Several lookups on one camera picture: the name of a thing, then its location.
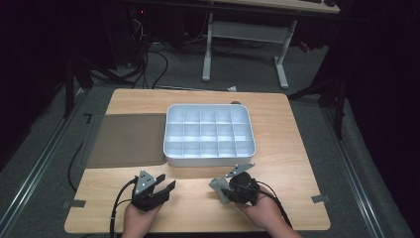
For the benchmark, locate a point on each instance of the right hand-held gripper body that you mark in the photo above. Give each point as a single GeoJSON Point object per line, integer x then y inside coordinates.
{"type": "Point", "coordinates": [244, 190]}

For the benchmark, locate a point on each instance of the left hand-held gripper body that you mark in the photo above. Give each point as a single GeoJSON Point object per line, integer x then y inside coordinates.
{"type": "Point", "coordinates": [145, 195]}

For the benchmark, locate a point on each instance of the person's left hand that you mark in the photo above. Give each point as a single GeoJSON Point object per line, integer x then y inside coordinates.
{"type": "Point", "coordinates": [138, 224]}

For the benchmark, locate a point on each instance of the person's right hand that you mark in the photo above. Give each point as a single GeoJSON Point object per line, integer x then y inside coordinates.
{"type": "Point", "coordinates": [267, 214]}

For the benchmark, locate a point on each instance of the white compartment box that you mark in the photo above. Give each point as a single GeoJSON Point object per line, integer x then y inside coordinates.
{"type": "Point", "coordinates": [209, 162]}

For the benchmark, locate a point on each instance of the brown flat lid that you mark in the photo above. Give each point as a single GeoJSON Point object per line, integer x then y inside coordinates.
{"type": "Point", "coordinates": [128, 140]}

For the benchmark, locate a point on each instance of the grey tape strip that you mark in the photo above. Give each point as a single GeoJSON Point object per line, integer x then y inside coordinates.
{"type": "Point", "coordinates": [75, 204]}
{"type": "Point", "coordinates": [320, 198]}

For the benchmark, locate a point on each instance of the small dark round object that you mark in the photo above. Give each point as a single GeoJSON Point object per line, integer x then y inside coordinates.
{"type": "Point", "coordinates": [235, 102]}

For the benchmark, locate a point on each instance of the black tape corner mark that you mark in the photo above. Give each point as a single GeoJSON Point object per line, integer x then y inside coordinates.
{"type": "Point", "coordinates": [88, 116]}

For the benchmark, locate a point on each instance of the white paper scrap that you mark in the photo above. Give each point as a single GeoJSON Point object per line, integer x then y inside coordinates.
{"type": "Point", "coordinates": [232, 88]}

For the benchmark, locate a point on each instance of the black stand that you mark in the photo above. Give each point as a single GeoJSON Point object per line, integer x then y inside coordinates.
{"type": "Point", "coordinates": [338, 109]}
{"type": "Point", "coordinates": [68, 89]}

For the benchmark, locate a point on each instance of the white-framed desk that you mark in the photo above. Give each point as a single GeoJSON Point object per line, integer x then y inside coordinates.
{"type": "Point", "coordinates": [247, 31]}

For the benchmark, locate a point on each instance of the metal floor rail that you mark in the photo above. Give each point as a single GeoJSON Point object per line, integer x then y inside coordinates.
{"type": "Point", "coordinates": [353, 172]}
{"type": "Point", "coordinates": [36, 172]}

